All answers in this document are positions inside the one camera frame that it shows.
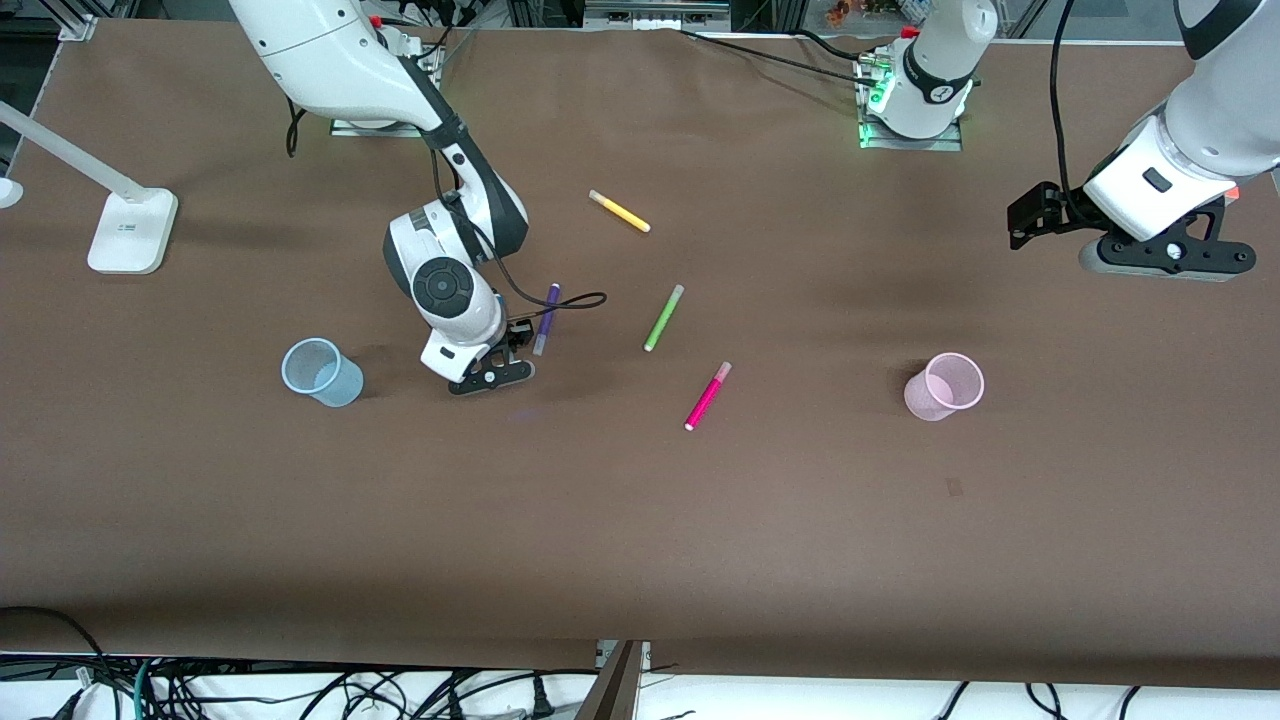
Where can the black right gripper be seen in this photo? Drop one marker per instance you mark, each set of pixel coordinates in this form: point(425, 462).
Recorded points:
point(519, 333)

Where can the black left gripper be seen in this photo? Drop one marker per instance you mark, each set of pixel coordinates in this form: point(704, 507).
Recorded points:
point(1056, 206)

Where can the pink marker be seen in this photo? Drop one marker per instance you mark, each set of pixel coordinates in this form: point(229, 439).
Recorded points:
point(707, 398)

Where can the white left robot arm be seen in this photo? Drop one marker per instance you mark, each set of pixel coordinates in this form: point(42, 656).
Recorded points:
point(1220, 110)

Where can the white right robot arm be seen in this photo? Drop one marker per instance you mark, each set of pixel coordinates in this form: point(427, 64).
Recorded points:
point(330, 50)

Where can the purple marker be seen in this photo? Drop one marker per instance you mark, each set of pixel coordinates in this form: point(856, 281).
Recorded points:
point(548, 305)

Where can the green marker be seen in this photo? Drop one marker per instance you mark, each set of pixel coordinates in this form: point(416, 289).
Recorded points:
point(663, 320)

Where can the yellow marker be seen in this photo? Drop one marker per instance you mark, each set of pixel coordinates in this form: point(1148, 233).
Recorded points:
point(620, 211)

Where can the translucent blue cup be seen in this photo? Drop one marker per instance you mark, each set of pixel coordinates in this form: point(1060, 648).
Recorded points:
point(340, 385)

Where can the translucent pink cup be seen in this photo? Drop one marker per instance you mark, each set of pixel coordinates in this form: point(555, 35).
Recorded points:
point(925, 395)

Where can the orange background object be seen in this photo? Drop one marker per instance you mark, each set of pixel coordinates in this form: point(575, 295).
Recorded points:
point(838, 12)

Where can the black power plug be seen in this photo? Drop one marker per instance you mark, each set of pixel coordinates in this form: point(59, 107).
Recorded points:
point(541, 700)

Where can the white round object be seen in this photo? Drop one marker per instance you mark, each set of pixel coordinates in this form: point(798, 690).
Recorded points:
point(8, 193)

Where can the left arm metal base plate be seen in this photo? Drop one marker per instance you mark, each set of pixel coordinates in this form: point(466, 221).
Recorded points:
point(940, 143)

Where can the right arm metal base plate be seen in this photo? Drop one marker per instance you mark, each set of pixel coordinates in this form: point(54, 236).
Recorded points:
point(355, 127)

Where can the aluminium frame bar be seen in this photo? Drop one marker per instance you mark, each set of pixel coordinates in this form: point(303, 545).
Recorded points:
point(655, 10)

